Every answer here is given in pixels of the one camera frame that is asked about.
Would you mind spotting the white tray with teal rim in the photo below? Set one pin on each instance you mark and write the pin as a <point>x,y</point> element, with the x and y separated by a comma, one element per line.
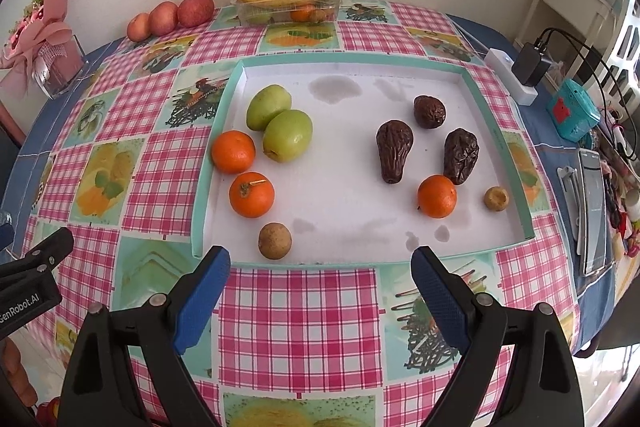
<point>340,187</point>

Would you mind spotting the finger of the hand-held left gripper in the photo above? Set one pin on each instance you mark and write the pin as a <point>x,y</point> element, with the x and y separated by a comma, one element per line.
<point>6,232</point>
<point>50,252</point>

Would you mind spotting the small tangerine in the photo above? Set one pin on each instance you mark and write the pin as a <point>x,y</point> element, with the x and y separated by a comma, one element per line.
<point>302,13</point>

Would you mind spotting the orange with stem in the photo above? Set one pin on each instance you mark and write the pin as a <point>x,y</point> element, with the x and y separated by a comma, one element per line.
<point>251,196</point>

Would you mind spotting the assorted small clutter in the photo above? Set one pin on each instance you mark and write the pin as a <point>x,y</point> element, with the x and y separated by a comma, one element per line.
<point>620,187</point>

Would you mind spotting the pink wrapped flower bouquet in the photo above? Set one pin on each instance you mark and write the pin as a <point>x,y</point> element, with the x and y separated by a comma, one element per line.
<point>50,27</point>

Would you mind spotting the black charger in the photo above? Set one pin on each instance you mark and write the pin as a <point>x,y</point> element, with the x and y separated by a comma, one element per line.
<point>530,64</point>

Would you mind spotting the pink checked printed tablecloth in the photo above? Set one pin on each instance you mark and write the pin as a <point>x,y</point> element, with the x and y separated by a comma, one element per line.
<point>300,307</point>

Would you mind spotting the dark wrinkled passion fruit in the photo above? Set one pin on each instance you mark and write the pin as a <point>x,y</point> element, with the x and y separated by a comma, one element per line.
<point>429,112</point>

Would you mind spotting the teal box with red label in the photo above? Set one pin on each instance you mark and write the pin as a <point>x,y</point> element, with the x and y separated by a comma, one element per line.
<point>572,112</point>

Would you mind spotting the person's left hand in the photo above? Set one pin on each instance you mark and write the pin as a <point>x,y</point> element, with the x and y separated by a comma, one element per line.
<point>17,372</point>

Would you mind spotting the red apple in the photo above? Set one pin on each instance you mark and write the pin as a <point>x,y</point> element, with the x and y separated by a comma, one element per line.
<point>196,10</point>
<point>164,18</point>
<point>138,27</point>

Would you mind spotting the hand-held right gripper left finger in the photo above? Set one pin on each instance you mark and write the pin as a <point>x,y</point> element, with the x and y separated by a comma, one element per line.
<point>202,302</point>

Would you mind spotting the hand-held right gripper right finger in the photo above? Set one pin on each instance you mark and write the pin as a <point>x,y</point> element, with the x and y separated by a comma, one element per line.
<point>437,297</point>

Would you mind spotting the grey phone stand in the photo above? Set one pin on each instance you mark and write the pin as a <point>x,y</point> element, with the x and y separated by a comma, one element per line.
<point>570,207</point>

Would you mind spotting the black smartphone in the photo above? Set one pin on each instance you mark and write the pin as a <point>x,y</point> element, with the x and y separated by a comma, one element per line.
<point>594,207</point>

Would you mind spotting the white power strip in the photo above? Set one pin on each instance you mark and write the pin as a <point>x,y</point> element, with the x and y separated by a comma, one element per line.
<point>500,62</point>

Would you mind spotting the white lattice frame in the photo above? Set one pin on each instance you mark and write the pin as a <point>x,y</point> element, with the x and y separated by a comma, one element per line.
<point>625,47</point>

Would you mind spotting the clear plastic container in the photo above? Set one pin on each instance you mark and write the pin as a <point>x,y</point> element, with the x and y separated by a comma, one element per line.
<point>250,14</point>

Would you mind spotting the dark brown avocado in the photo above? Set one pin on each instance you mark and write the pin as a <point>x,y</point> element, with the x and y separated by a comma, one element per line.
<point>460,154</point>
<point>394,149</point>

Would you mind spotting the large brown round fruit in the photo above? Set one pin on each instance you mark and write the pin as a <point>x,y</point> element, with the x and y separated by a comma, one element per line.
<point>275,241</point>

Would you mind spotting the green apple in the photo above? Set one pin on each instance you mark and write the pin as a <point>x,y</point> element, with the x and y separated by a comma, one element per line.
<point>267,107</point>
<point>289,136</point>

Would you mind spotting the small brown round fruit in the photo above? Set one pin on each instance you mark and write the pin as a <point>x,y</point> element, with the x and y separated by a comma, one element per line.
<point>496,198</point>

